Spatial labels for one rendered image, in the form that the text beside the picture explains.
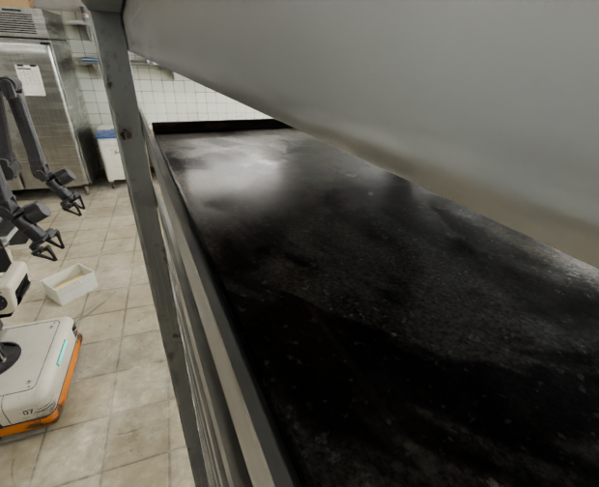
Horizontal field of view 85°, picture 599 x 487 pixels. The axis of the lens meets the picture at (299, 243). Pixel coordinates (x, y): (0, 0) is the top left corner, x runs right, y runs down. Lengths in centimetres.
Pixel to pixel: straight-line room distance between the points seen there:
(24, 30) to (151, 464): 434
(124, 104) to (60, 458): 198
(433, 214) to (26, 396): 210
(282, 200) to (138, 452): 195
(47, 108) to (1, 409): 352
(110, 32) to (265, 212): 28
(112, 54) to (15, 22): 458
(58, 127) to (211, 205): 478
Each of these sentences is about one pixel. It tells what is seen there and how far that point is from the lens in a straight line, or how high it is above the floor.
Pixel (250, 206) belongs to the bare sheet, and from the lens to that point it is 22.
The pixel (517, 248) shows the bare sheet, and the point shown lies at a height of 167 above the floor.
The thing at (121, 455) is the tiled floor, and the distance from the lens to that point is 213.
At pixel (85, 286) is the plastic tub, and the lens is 318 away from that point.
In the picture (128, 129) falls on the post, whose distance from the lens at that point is 45.
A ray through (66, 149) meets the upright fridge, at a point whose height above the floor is 64.
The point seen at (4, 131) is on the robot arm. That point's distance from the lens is 201.
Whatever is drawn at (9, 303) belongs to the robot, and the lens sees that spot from 204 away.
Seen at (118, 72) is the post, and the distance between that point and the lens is 44.
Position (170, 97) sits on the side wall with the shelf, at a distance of 569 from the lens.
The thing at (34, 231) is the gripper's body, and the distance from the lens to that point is 165.
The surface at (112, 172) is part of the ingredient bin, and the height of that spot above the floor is 24.
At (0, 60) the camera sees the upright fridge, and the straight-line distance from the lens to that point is 501.
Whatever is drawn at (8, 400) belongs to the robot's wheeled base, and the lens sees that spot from 222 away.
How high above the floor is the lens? 176
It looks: 30 degrees down
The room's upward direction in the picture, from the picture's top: 3 degrees clockwise
